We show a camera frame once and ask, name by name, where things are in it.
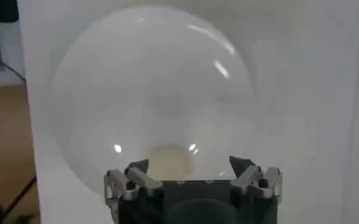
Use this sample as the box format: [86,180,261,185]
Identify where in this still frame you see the black looping wrist cable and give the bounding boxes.
[1,175,37,220]

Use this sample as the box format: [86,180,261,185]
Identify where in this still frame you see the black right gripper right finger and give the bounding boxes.
[229,155,283,199]

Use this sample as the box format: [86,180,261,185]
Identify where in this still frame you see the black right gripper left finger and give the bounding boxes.
[104,158,164,214]

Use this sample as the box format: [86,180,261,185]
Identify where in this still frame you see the white background furniture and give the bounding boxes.
[0,21,27,86]

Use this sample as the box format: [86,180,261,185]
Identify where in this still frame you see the round white plate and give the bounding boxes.
[49,5,256,198]

